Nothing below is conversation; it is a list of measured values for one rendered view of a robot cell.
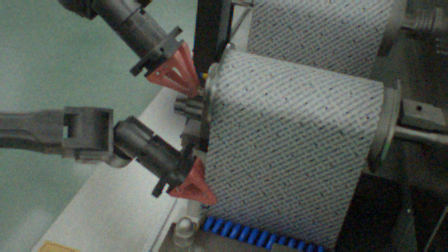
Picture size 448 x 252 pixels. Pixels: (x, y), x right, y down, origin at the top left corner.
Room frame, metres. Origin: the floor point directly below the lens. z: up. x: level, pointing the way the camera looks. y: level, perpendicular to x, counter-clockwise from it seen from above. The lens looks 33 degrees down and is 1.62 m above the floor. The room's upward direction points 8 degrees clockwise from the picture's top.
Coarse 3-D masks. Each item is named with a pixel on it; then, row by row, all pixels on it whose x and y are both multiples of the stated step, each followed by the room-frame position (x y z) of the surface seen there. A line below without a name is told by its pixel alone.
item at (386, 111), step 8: (384, 88) 0.64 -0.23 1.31; (384, 96) 0.61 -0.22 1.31; (392, 96) 0.61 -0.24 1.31; (384, 104) 0.60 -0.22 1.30; (392, 104) 0.60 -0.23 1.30; (384, 112) 0.59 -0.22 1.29; (384, 120) 0.58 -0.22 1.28; (376, 128) 0.58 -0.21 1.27; (384, 128) 0.57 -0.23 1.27; (376, 136) 0.57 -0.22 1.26; (384, 136) 0.57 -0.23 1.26; (376, 144) 0.57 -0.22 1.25; (368, 152) 0.57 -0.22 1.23; (376, 152) 0.57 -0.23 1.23
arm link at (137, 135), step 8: (120, 120) 0.63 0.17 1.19; (128, 120) 0.62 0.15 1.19; (136, 120) 0.63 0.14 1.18; (120, 128) 0.61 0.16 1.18; (128, 128) 0.61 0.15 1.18; (136, 128) 0.62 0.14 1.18; (144, 128) 0.63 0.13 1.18; (120, 136) 0.60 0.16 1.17; (128, 136) 0.61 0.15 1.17; (136, 136) 0.61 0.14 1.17; (144, 136) 0.61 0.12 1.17; (152, 136) 0.62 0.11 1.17; (120, 144) 0.60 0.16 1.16; (128, 144) 0.60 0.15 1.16; (136, 144) 0.60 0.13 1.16; (144, 144) 0.61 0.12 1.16; (120, 152) 0.63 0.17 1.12; (128, 152) 0.60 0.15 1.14; (136, 152) 0.60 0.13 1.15; (144, 152) 0.61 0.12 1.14
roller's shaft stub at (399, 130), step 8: (400, 120) 0.62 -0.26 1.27; (400, 128) 0.61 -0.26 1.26; (408, 128) 0.61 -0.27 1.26; (416, 128) 0.61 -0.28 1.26; (424, 128) 0.61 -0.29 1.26; (400, 136) 0.60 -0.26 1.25; (408, 136) 0.60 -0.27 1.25; (416, 136) 0.60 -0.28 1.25; (424, 136) 0.60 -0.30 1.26; (432, 136) 0.59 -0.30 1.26; (424, 144) 0.60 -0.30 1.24; (432, 144) 0.59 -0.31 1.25
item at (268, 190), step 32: (224, 160) 0.60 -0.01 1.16; (256, 160) 0.59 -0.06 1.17; (288, 160) 0.58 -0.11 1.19; (224, 192) 0.60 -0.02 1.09; (256, 192) 0.59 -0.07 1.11; (288, 192) 0.58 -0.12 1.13; (320, 192) 0.57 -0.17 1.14; (352, 192) 0.57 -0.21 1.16; (256, 224) 0.59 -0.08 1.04; (288, 224) 0.58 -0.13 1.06; (320, 224) 0.57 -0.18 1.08
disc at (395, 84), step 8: (392, 80) 0.67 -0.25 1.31; (392, 88) 0.65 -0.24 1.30; (400, 88) 0.61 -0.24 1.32; (400, 96) 0.60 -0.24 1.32; (392, 112) 0.59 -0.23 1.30; (392, 120) 0.57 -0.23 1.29; (392, 128) 0.56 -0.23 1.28; (392, 136) 0.56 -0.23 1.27; (384, 144) 0.56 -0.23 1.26; (384, 152) 0.55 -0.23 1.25; (368, 160) 0.63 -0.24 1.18; (376, 160) 0.57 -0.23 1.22; (376, 168) 0.56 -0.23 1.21
